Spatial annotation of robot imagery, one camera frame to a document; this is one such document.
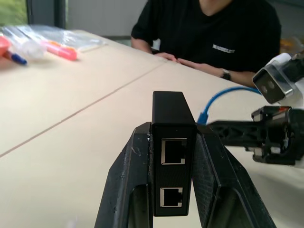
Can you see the person's right hand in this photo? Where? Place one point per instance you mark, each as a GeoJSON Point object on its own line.
{"type": "Point", "coordinates": [167, 56]}

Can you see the pink highlighter pen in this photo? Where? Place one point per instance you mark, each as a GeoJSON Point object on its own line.
{"type": "Point", "coordinates": [61, 51]}

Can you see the person in black t-shirt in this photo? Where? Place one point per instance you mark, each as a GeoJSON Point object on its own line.
{"type": "Point", "coordinates": [204, 31]}

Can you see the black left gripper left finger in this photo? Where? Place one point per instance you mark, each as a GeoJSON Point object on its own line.
{"type": "Point", "coordinates": [126, 171]}

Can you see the small black network box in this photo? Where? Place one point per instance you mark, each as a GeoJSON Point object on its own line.
{"type": "Point", "coordinates": [174, 133]}

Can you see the yellow object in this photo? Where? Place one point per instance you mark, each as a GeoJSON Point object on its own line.
{"type": "Point", "coordinates": [291, 43]}

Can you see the flat clear plastic bag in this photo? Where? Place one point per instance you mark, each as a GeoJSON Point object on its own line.
{"type": "Point", "coordinates": [78, 39]}

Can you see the clear plastic bag white contents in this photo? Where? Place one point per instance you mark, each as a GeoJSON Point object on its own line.
{"type": "Point", "coordinates": [28, 45]}

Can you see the person's left hand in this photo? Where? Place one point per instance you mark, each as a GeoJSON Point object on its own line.
{"type": "Point", "coordinates": [202, 67]}

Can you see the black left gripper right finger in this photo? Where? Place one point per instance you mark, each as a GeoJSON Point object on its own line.
{"type": "Point", "coordinates": [223, 185]}

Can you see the dark window frame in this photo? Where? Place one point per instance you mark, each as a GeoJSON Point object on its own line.
{"type": "Point", "coordinates": [46, 13]}

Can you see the black wristwatch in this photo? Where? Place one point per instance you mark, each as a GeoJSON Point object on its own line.
{"type": "Point", "coordinates": [226, 74]}

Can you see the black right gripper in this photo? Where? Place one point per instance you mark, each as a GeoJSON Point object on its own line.
{"type": "Point", "coordinates": [278, 140]}

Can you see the orange plastic object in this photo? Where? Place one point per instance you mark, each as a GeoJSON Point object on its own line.
{"type": "Point", "coordinates": [4, 46]}

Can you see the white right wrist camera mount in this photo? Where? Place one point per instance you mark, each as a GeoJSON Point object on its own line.
{"type": "Point", "coordinates": [273, 83]}

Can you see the blue marker pen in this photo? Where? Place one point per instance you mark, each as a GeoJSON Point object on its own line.
{"type": "Point", "coordinates": [17, 58]}

